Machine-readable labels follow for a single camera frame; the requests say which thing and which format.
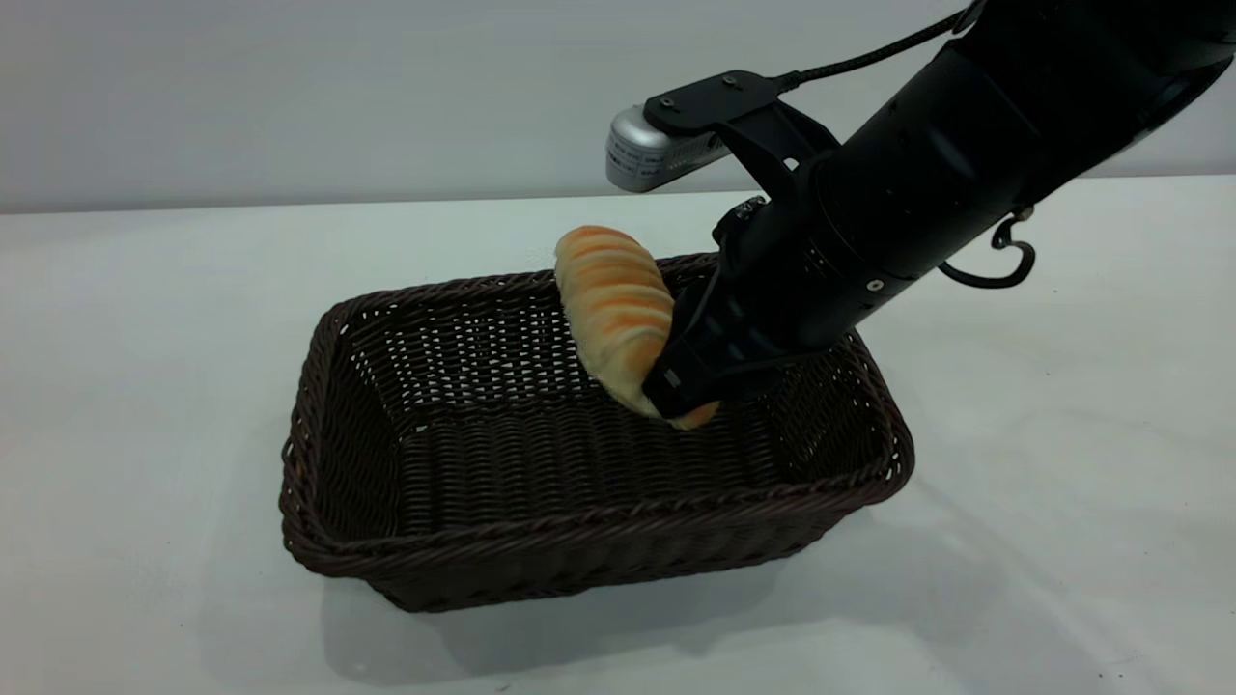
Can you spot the striped orange bread roll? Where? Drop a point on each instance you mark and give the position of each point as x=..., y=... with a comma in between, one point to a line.
x=613, y=299

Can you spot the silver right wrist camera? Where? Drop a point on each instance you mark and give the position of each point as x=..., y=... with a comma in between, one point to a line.
x=642, y=154

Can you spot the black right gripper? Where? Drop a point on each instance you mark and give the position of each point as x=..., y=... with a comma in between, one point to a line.
x=787, y=280

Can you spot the black wicker basket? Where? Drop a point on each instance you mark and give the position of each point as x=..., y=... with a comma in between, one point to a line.
x=541, y=463

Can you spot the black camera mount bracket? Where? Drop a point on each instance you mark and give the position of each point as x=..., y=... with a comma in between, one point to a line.
x=734, y=101

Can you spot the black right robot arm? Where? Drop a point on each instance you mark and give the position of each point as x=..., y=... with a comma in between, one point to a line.
x=985, y=125

